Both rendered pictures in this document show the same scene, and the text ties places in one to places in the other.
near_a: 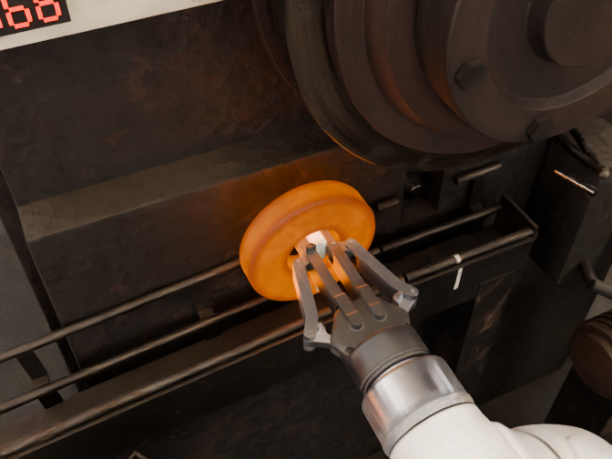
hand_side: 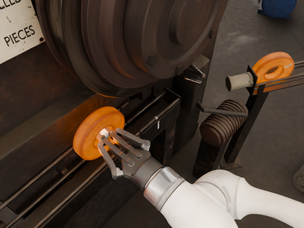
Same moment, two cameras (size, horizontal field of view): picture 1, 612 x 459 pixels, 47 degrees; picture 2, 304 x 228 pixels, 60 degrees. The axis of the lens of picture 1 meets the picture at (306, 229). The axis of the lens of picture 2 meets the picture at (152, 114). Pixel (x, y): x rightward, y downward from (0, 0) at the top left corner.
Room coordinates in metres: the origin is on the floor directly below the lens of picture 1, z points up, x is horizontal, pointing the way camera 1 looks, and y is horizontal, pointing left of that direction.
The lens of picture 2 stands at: (0.10, 0.02, 1.40)
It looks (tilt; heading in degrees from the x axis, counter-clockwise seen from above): 51 degrees down; 338
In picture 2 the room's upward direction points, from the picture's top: straight up
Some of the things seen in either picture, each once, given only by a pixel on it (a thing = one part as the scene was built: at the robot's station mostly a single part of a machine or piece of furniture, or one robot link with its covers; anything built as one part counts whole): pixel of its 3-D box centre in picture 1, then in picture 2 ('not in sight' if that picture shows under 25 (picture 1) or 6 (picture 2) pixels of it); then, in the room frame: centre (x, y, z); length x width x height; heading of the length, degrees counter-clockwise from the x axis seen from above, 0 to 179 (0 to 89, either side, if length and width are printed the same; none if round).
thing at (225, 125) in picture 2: (607, 405); (215, 146); (0.64, -0.54, 0.27); 0.22 x 0.13 x 0.53; 115
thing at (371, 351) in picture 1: (375, 341); (140, 166); (0.39, -0.07, 0.82); 0.09 x 0.08 x 0.07; 25
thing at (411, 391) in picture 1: (414, 403); (163, 187); (0.32, -0.10, 0.82); 0.09 x 0.06 x 0.09; 115
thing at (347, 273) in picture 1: (354, 285); (124, 146); (0.46, -0.05, 0.83); 0.11 x 0.01 x 0.04; 24
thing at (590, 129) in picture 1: (574, 201); (189, 82); (0.73, -0.39, 0.68); 0.11 x 0.08 x 0.24; 25
